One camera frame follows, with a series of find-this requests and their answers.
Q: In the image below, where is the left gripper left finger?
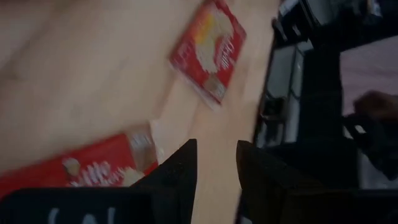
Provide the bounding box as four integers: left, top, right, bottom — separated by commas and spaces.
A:
130, 138, 198, 224

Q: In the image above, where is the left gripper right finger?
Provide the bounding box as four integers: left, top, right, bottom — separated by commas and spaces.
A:
236, 140, 324, 224

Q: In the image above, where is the red popcorn bag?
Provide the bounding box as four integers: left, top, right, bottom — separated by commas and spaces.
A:
169, 0, 248, 110
0, 123, 164, 200

